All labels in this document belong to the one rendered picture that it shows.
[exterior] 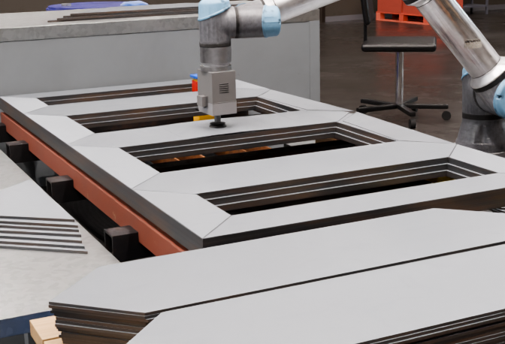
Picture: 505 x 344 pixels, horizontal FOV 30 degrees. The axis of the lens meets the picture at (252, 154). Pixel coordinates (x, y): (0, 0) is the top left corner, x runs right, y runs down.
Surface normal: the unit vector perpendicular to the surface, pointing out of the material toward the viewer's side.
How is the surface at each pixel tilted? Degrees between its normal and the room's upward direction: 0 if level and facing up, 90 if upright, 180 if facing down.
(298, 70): 90
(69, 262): 0
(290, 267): 0
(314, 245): 0
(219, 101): 90
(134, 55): 90
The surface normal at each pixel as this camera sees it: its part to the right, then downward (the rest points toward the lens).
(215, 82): 0.47, 0.19
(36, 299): -0.02, -0.97
